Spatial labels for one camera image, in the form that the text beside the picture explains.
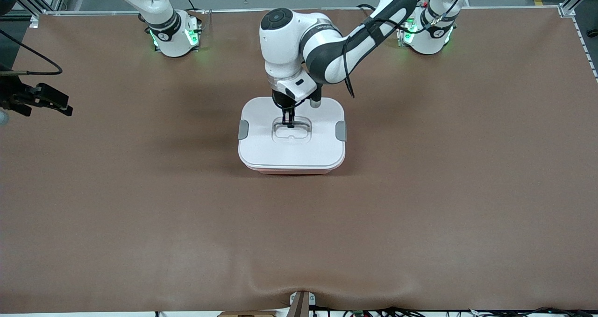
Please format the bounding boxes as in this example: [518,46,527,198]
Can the white box lid grey clips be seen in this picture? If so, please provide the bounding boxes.
[238,97,348,169]

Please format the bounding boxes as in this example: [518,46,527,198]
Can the brown table mat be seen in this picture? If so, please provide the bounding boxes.
[0,7,598,314]

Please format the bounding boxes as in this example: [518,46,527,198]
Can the brown cardboard piece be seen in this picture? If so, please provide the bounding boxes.
[217,310,277,317]

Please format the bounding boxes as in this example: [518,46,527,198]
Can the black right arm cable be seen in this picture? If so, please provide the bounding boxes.
[0,29,64,76]

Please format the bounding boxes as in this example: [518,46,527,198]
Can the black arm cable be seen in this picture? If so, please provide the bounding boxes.
[342,0,468,99]
[0,29,64,76]

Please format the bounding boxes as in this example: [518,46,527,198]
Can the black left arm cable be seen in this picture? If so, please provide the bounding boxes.
[342,0,468,99]

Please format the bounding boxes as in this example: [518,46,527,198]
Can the aluminium table edge rail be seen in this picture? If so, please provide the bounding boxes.
[42,5,561,17]

